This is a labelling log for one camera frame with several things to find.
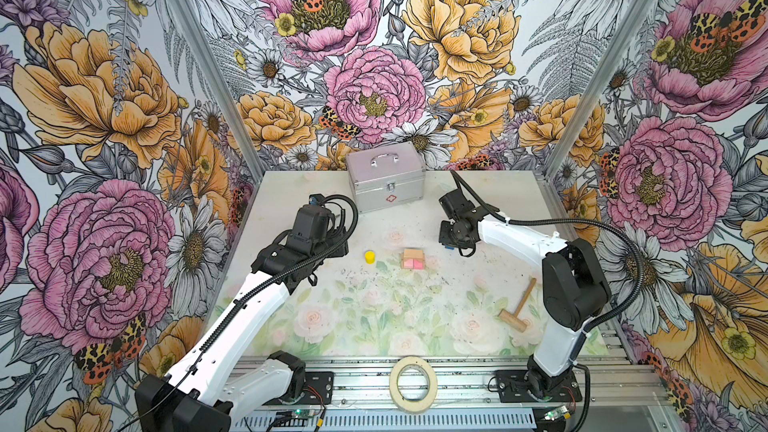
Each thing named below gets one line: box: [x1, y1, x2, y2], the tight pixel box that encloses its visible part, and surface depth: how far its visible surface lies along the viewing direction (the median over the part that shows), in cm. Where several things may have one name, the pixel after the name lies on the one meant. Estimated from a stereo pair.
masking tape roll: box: [389, 356, 438, 414], surface depth 74 cm
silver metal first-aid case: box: [346, 141, 426, 214], surface depth 107 cm
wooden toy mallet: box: [498, 278, 537, 333], surface depth 85 cm
